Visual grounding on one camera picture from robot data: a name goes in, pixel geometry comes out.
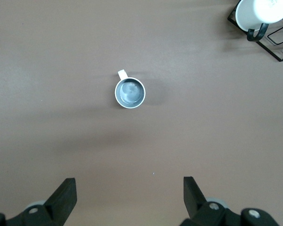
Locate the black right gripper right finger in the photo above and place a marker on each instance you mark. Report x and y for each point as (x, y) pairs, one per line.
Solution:
(198, 204)

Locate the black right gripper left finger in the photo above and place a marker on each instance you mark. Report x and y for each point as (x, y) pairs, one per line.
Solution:
(59, 204)

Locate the white cup with grey inside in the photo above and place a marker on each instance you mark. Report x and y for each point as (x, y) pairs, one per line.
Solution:
(130, 93)

